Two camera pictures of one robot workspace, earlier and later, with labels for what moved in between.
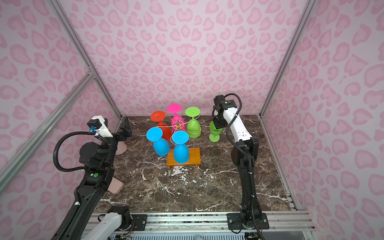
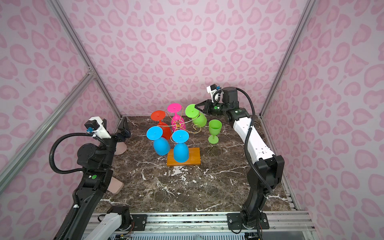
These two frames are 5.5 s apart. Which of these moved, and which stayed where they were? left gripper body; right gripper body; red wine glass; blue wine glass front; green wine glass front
Moved: right gripper body
Stayed: green wine glass front; red wine glass; left gripper body; blue wine glass front
